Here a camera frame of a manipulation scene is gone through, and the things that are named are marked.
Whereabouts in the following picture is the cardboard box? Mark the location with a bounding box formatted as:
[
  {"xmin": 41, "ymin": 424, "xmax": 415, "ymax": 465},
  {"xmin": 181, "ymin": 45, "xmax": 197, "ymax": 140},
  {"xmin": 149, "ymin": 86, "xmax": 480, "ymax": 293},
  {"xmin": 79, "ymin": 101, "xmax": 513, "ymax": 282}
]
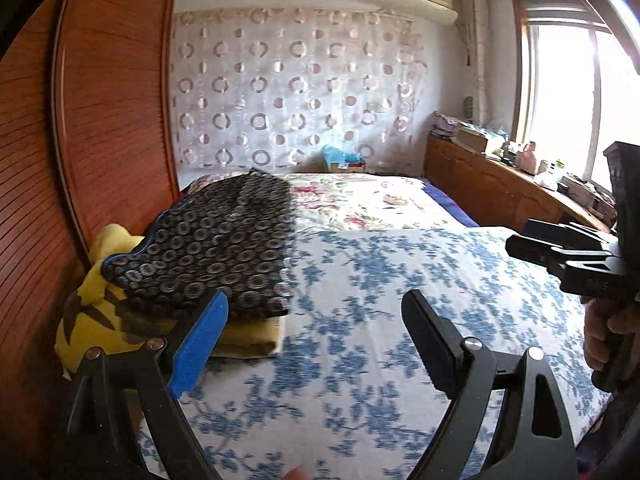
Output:
[{"xmin": 452, "ymin": 124, "xmax": 493, "ymax": 153}]

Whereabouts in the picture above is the blue box behind bed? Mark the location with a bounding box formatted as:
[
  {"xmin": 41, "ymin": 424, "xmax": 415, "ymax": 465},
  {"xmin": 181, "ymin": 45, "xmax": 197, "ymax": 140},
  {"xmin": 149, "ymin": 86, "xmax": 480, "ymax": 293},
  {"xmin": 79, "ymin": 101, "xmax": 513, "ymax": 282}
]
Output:
[{"xmin": 320, "ymin": 144, "xmax": 367, "ymax": 175}]

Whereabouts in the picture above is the blue floral bedsheet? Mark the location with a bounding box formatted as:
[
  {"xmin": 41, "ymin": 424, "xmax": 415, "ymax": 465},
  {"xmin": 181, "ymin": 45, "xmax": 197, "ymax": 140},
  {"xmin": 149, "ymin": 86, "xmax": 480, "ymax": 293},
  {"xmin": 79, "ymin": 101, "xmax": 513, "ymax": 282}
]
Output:
[{"xmin": 135, "ymin": 225, "xmax": 613, "ymax": 480}]

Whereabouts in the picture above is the stack of papers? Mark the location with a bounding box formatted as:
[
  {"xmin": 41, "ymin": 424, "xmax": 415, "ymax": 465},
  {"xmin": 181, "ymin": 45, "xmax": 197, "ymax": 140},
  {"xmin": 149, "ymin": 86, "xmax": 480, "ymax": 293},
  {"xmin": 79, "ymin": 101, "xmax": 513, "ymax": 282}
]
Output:
[{"xmin": 430, "ymin": 111, "xmax": 458, "ymax": 138}]

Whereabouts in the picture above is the wooden cabinet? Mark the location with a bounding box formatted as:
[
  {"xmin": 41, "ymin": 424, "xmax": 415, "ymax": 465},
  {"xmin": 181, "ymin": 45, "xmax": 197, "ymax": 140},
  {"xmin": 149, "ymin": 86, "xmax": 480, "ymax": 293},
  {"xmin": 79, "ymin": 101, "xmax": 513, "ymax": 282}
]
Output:
[{"xmin": 425, "ymin": 132, "xmax": 613, "ymax": 233}]

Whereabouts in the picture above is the pale yellow folded cloth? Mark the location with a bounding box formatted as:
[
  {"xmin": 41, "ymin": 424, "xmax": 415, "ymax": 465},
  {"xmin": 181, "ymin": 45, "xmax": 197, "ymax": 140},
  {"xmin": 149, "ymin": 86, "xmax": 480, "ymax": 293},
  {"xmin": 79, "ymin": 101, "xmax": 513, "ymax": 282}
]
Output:
[{"xmin": 207, "ymin": 316, "xmax": 287, "ymax": 359}]

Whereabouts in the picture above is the person's right hand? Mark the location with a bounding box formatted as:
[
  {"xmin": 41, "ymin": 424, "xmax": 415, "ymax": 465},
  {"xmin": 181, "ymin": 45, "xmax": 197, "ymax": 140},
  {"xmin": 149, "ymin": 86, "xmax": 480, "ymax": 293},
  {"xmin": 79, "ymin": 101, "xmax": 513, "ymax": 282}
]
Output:
[{"xmin": 582, "ymin": 297, "xmax": 640, "ymax": 373}]

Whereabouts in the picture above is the dark blue blanket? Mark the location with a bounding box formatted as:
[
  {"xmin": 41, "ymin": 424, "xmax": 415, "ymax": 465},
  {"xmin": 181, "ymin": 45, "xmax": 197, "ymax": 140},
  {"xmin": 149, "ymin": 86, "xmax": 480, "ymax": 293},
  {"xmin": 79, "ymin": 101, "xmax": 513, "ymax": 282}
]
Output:
[{"xmin": 422, "ymin": 182, "xmax": 481, "ymax": 228}]

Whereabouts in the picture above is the bundled window curtain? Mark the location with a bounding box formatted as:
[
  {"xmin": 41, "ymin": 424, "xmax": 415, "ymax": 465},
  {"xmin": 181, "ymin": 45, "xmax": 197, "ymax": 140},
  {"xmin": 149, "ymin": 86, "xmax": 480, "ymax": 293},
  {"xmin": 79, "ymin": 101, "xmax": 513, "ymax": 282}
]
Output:
[{"xmin": 460, "ymin": 0, "xmax": 491, "ymax": 128}]

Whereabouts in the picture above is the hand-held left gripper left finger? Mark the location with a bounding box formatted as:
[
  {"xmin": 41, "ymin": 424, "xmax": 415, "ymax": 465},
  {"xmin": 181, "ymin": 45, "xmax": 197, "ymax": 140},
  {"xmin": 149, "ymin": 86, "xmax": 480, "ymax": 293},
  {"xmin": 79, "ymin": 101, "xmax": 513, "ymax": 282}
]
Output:
[{"xmin": 65, "ymin": 290, "xmax": 230, "ymax": 480}]

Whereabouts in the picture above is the circle-print sheer curtain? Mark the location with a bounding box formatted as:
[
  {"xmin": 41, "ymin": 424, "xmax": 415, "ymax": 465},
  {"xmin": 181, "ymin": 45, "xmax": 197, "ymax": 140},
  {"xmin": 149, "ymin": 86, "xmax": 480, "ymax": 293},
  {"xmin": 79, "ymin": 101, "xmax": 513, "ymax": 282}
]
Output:
[{"xmin": 169, "ymin": 6, "xmax": 428, "ymax": 168}]

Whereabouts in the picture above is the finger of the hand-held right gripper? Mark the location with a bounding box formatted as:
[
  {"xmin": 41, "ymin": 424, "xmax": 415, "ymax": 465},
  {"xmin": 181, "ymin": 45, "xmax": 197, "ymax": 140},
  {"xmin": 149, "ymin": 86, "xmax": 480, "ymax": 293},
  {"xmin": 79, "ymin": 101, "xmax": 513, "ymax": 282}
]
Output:
[
  {"xmin": 524, "ymin": 218, "xmax": 608, "ymax": 243},
  {"xmin": 505, "ymin": 234, "xmax": 568, "ymax": 271}
]

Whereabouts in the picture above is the dark circle-print garment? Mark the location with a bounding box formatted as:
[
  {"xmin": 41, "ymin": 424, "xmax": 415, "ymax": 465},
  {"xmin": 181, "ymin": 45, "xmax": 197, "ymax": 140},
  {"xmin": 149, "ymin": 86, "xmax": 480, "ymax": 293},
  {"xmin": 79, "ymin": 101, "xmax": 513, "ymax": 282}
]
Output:
[{"xmin": 100, "ymin": 167, "xmax": 297, "ymax": 318}]

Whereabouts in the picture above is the pink floral quilt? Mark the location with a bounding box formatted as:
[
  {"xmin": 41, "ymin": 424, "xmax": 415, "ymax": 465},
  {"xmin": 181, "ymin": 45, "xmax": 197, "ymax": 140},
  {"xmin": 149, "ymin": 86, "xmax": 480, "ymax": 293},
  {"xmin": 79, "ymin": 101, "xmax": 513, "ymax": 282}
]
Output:
[{"xmin": 180, "ymin": 172, "xmax": 468, "ymax": 233}]

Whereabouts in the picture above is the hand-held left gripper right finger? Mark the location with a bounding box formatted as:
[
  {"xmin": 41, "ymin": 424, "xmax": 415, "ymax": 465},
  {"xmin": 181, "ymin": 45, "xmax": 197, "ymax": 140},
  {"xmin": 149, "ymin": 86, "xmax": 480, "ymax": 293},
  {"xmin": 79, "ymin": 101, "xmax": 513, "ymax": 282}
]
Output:
[{"xmin": 401, "ymin": 288, "xmax": 578, "ymax": 480}]

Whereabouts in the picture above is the wooden slatted wardrobe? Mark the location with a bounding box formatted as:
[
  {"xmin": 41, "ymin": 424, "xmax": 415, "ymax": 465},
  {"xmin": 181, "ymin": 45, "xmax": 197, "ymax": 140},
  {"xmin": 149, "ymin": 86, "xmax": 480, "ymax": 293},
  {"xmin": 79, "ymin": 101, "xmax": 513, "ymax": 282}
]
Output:
[{"xmin": 0, "ymin": 0, "xmax": 183, "ymax": 411}]

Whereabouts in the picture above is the window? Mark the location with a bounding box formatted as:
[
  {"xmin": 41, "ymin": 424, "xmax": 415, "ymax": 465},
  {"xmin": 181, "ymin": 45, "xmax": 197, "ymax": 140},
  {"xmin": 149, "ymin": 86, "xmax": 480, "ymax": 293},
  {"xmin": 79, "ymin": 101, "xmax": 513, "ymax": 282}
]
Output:
[{"xmin": 510, "ymin": 0, "xmax": 640, "ymax": 196}]

